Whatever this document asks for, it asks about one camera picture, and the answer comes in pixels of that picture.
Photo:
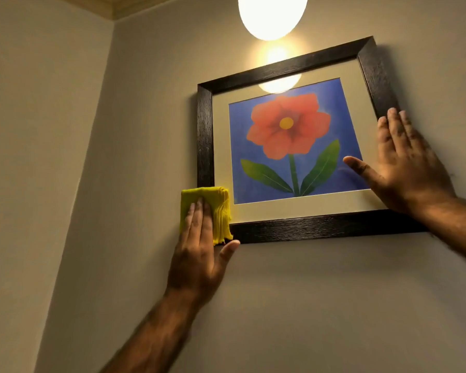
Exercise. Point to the person's right hand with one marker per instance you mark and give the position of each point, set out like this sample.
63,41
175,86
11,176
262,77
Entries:
407,172

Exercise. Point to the person's right forearm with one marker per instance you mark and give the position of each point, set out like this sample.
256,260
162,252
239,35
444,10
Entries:
450,225

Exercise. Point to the yellow cleaning cloth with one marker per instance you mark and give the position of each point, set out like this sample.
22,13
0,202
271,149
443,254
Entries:
217,209

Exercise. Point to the white globe ceiling lamp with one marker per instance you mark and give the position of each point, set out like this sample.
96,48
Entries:
272,13

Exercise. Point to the person's right middle finger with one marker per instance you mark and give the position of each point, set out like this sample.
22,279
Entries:
397,130

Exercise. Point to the person's left hand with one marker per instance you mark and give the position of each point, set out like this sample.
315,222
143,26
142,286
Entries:
196,264

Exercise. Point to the person's left forearm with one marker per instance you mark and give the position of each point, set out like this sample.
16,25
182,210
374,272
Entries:
155,334

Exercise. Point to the person's right thumb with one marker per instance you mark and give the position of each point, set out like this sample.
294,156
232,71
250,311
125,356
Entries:
363,170

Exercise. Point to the person's left thumb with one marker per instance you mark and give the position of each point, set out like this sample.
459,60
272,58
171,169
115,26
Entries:
228,252

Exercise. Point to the dark framed flower picture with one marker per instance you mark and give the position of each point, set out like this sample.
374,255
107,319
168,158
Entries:
291,143

